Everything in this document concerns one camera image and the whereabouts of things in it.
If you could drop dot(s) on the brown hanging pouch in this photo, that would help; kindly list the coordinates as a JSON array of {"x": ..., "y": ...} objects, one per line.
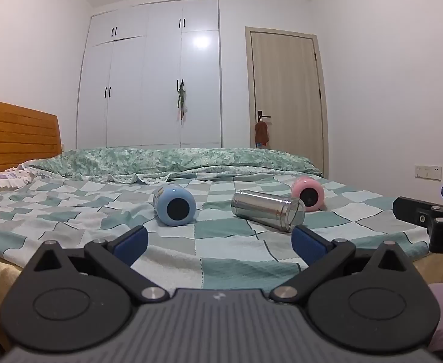
[{"x": 261, "y": 132}]

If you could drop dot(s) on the beige wooden door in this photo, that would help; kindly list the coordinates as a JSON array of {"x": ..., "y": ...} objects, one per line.
[{"x": 285, "y": 102}]

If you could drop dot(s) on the white wall socket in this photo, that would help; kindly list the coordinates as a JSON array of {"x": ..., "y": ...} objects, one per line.
[{"x": 428, "y": 172}]

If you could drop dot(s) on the white patterned pillow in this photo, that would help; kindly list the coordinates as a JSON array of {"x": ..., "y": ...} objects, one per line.
[{"x": 2, "y": 179}]

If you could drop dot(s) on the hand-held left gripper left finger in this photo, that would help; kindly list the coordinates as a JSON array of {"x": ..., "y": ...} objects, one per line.
[{"x": 132, "y": 245}]

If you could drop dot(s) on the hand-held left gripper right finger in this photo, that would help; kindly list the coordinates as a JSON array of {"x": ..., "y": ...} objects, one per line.
[{"x": 307, "y": 245}]

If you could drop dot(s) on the white wardrobe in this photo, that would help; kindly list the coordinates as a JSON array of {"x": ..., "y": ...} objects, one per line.
[{"x": 149, "y": 83}]

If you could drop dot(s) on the pink cup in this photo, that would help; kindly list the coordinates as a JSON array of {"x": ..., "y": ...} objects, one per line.
[{"x": 303, "y": 187}]

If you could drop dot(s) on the green hanging ornament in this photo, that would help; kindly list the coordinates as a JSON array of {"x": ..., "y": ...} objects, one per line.
[{"x": 181, "y": 100}]

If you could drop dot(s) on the wooden headboard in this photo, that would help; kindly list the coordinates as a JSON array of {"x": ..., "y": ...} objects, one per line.
[{"x": 17, "y": 136}]

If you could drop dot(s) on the green checkered blanket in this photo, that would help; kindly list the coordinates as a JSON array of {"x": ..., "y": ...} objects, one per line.
[{"x": 93, "y": 204}]

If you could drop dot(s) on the green floral duvet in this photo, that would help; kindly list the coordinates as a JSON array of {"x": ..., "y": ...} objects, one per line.
[{"x": 168, "y": 160}]

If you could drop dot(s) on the blue cup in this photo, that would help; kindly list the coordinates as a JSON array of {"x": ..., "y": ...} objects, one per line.
[{"x": 166, "y": 198}]

